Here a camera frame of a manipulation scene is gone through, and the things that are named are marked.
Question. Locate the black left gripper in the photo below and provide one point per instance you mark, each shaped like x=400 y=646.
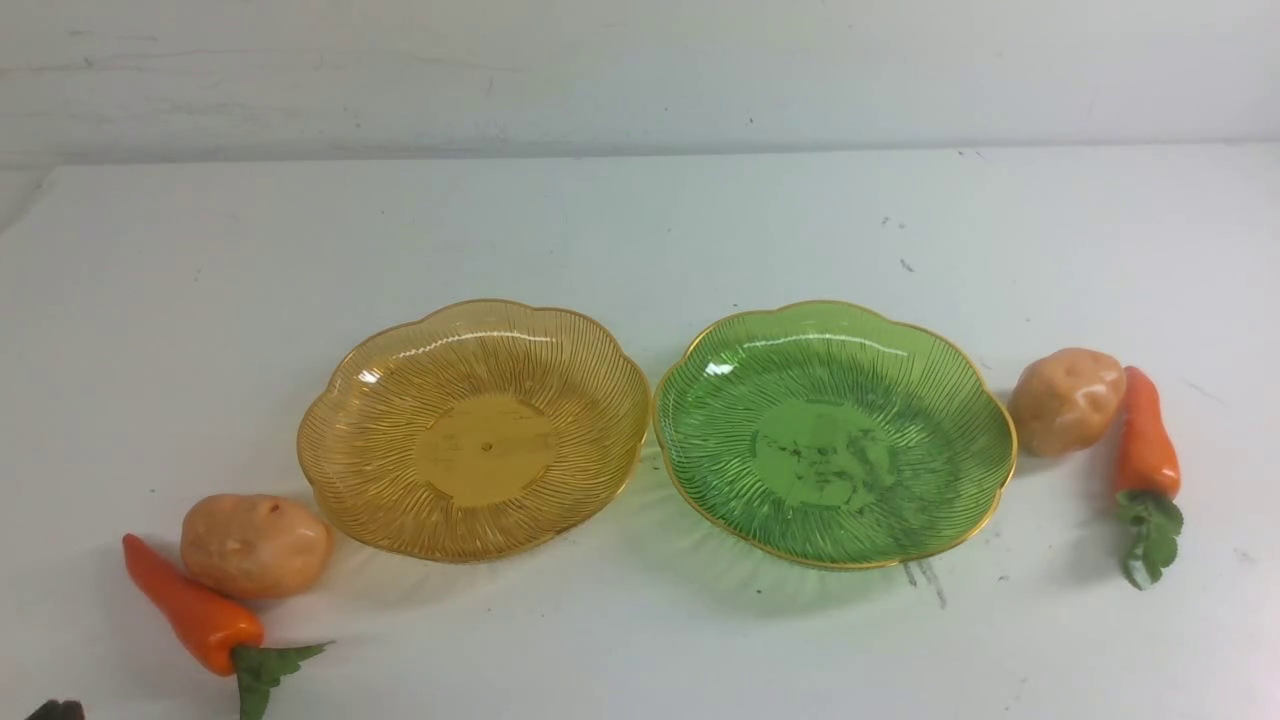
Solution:
x=59 y=710

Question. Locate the toy carrot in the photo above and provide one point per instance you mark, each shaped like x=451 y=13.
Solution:
x=222 y=634
x=1147 y=480

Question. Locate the toy potato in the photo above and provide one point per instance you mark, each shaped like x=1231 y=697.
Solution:
x=1066 y=401
x=255 y=547

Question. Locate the yellow ribbed plastic plate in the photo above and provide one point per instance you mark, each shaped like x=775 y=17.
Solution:
x=477 y=432

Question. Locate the green ribbed plastic plate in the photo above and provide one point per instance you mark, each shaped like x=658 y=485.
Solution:
x=829 y=435

